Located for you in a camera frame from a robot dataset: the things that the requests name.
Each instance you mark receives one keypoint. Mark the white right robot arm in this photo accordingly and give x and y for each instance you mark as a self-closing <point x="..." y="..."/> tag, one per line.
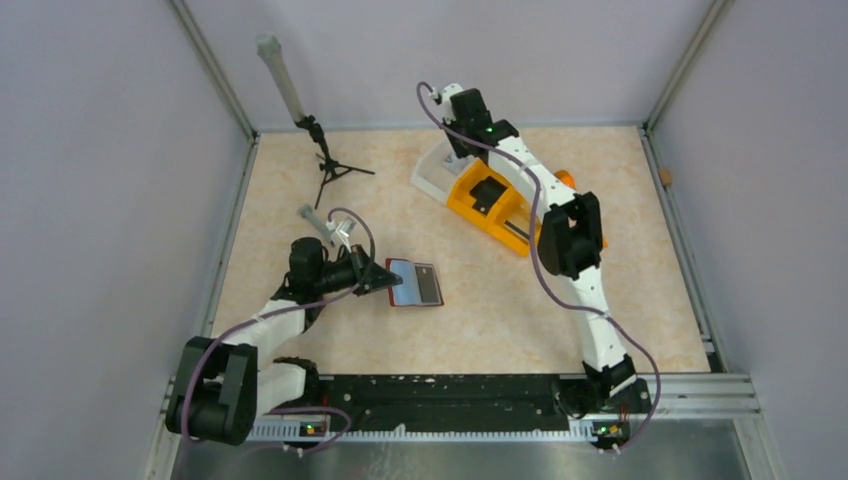
<point x="570" y="240"/>

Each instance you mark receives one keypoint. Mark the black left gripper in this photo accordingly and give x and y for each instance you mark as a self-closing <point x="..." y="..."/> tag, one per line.
<point x="370" y="276"/>

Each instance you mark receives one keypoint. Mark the black mini tripod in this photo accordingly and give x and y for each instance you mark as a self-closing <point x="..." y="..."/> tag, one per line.
<point x="332" y="169"/>

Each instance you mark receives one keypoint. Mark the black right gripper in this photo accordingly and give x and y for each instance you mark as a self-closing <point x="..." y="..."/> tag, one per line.
<point x="457" y="147"/>

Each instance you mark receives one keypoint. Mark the grey tube on tripod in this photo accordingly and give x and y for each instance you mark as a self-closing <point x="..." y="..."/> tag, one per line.
<point x="269" y="50"/>

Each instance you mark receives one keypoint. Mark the small brown wall knob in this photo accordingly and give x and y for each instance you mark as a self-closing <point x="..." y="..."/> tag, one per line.
<point x="665" y="177"/>

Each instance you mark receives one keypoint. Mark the white plastic bin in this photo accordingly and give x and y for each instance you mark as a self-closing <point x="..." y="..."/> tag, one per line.
<point x="433" y="177"/>

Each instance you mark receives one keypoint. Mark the red card holder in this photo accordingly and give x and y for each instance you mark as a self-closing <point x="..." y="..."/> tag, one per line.
<point x="407" y="294"/>

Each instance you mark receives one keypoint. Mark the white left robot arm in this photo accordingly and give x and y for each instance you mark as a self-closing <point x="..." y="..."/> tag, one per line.
<point x="224" y="383"/>

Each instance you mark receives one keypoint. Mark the orange plastic cylinder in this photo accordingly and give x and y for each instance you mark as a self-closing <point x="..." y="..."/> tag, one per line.
<point x="566" y="178"/>

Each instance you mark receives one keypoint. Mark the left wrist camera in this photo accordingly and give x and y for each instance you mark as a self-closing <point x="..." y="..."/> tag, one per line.
<point x="340" y="233"/>

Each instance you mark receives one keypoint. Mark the dark grey credit card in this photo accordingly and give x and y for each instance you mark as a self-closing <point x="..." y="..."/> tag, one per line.
<point x="429" y="289"/>

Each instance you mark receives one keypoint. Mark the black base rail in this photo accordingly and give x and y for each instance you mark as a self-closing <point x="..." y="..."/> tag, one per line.
<point x="470" y="403"/>

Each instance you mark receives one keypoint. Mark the yellow plastic double bin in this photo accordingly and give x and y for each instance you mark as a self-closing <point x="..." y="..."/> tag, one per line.
<point x="507" y="221"/>

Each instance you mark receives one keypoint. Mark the black cards in yellow bin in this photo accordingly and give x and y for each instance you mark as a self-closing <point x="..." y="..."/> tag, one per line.
<point x="486" y="193"/>

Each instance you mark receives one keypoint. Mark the silver card in white bin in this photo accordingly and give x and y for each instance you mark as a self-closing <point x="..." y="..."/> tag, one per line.
<point x="452" y="161"/>

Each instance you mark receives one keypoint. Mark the grey toy block bar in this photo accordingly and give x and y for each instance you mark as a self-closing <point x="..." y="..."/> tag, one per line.
<point x="307" y="213"/>

